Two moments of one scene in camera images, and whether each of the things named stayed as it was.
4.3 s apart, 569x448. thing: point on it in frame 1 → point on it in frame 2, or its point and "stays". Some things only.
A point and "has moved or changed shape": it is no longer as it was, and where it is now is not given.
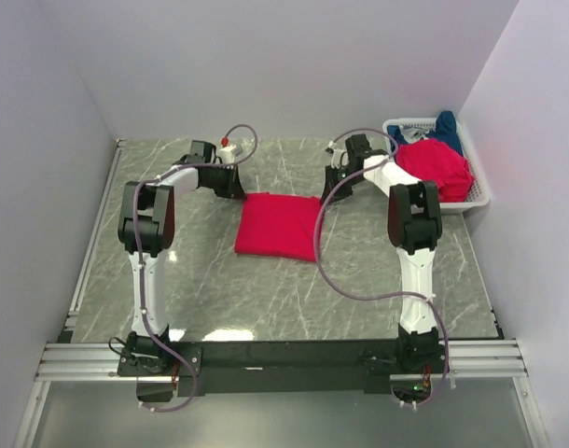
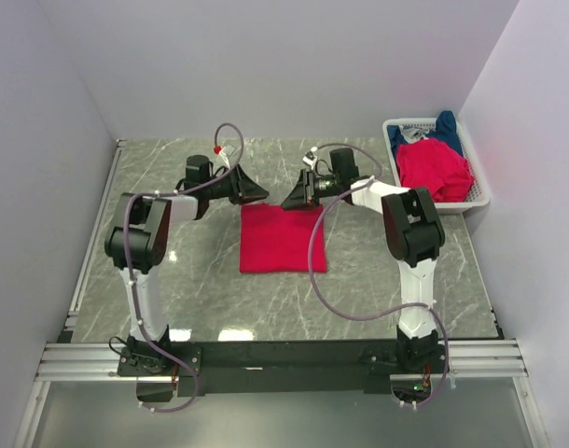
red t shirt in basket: [433, 161] stays
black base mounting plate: [282, 368] stays
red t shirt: [278, 225] has moved or changed shape
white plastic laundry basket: [479, 193] stays
